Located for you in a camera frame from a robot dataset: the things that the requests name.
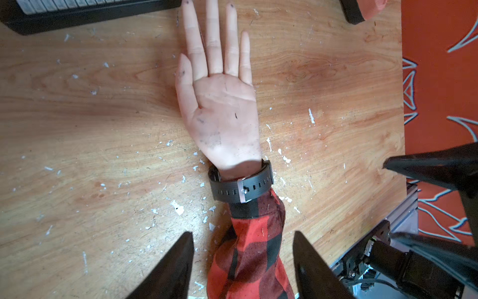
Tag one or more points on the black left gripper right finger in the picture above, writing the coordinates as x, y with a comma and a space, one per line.
314, 278

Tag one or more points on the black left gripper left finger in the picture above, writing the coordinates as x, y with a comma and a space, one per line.
170, 279

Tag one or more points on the red black plaid sleeve arm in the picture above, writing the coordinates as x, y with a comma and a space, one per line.
247, 263

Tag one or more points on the black wrist watch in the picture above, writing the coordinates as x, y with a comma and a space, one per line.
242, 190

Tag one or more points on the mannequin hand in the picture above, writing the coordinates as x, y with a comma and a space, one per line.
215, 91

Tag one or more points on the orange tool case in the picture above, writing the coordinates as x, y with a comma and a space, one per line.
357, 11

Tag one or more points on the black charging board yellow connectors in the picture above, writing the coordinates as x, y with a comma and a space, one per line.
32, 17

